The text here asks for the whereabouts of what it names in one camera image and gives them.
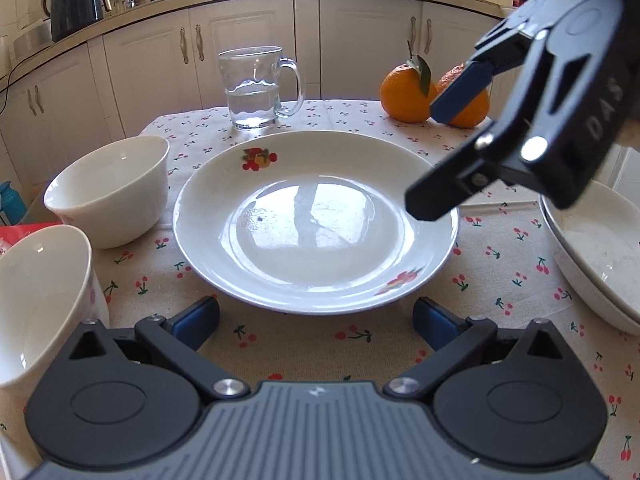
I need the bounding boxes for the red drink carton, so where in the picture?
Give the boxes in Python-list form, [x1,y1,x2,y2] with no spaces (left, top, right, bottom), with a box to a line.
[0,222,63,257]

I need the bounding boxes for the glass mug with water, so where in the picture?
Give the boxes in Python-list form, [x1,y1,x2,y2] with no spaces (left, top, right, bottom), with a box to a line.
[217,46,307,132]

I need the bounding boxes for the large white fruit-print plate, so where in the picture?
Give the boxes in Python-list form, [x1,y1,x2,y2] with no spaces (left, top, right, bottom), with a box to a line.
[541,178,640,313]

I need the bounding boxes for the small white bowl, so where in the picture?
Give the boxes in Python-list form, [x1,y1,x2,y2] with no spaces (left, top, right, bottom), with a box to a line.
[44,135,171,249]

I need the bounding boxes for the black air fryer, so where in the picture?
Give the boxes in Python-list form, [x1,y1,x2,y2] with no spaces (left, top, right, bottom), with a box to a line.
[50,0,114,44]

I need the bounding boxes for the orange with bumpy top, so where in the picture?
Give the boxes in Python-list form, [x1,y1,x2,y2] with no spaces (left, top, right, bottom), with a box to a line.
[435,63,491,129]

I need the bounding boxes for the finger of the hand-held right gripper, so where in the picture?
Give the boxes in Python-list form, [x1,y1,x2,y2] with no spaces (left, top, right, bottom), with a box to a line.
[405,120,549,222]
[429,7,557,124]

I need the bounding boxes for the orange with leaf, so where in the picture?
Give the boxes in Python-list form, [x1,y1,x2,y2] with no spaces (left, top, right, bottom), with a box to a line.
[380,41,439,124]

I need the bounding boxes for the white plate purple print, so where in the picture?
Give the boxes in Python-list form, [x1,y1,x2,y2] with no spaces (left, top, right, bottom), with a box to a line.
[539,195,640,337]

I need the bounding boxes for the medium white bowl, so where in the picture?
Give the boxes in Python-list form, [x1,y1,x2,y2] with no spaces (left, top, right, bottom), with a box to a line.
[0,225,110,389]

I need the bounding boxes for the teal thermos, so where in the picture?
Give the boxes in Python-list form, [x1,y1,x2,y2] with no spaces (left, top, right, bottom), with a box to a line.
[0,181,27,226]

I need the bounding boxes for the cherry print tablecloth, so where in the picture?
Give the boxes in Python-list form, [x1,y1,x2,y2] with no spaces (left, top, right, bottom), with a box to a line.
[0,99,640,471]

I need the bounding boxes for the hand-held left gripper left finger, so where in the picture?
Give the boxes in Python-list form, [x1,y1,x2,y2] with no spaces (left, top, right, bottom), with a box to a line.
[14,296,251,402]

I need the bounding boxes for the white kitchen cabinets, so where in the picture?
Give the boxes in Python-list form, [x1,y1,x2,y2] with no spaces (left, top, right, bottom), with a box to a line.
[0,0,551,211]

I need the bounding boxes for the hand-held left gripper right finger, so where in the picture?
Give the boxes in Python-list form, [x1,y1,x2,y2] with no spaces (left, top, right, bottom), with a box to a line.
[384,296,596,402]

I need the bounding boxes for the small white fruit-print plate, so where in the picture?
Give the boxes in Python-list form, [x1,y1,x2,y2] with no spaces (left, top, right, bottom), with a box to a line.
[172,130,460,317]

